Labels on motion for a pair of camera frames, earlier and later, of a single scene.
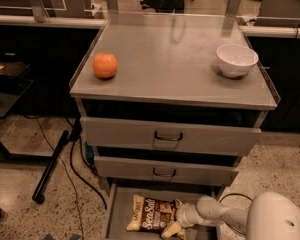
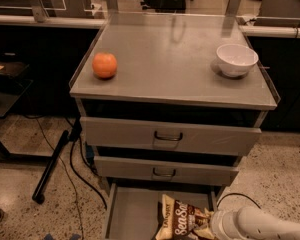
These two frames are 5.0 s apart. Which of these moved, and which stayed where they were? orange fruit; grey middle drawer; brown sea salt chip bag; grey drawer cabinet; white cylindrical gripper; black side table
Moved: brown sea salt chip bag; white cylindrical gripper
Stayed: orange fruit; black side table; grey drawer cabinet; grey middle drawer
